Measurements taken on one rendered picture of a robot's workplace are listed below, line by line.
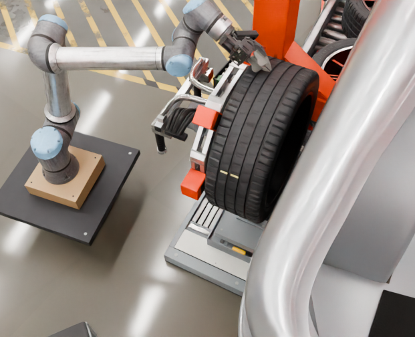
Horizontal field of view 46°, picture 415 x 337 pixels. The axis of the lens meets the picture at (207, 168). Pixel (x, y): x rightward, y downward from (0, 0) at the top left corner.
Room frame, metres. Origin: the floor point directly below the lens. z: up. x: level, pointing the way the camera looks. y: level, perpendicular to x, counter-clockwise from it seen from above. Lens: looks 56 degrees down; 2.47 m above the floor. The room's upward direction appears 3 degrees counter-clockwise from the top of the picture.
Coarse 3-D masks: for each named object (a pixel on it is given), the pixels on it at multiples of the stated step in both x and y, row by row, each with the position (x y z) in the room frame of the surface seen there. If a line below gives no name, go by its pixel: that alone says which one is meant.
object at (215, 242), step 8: (216, 224) 1.18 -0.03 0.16; (208, 240) 1.09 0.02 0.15; (216, 240) 1.09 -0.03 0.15; (224, 240) 1.07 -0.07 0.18; (216, 248) 1.07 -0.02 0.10; (224, 248) 1.04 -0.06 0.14; (232, 248) 1.04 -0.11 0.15; (240, 248) 1.04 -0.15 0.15; (240, 256) 1.00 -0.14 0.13; (248, 256) 0.98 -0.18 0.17
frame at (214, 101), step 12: (228, 72) 1.33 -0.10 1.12; (240, 72) 1.33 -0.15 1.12; (216, 96) 1.21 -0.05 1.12; (228, 96) 1.22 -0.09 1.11; (216, 108) 1.17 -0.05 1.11; (204, 132) 1.14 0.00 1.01; (204, 144) 1.08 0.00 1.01; (192, 156) 1.06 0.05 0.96; (204, 156) 1.05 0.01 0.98; (204, 168) 1.04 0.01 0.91
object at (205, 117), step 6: (198, 108) 1.13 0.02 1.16; (204, 108) 1.13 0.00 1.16; (210, 108) 1.12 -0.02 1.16; (198, 114) 1.11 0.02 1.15; (204, 114) 1.11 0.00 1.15; (210, 114) 1.10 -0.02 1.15; (216, 114) 1.10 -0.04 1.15; (222, 114) 1.14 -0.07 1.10; (192, 120) 1.10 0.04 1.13; (198, 120) 1.09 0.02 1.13; (204, 120) 1.09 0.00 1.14; (210, 120) 1.08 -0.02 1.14; (216, 120) 1.10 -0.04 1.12; (204, 126) 1.07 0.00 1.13; (210, 126) 1.07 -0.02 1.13; (216, 126) 1.10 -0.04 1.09
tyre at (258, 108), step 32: (288, 64) 1.35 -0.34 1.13; (256, 96) 1.16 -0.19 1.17; (288, 96) 1.14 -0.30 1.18; (224, 128) 1.07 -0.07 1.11; (256, 128) 1.05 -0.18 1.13; (288, 128) 1.05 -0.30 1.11; (224, 160) 0.99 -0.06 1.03; (256, 160) 0.96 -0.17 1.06; (224, 192) 0.93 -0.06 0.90; (256, 192) 0.89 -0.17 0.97
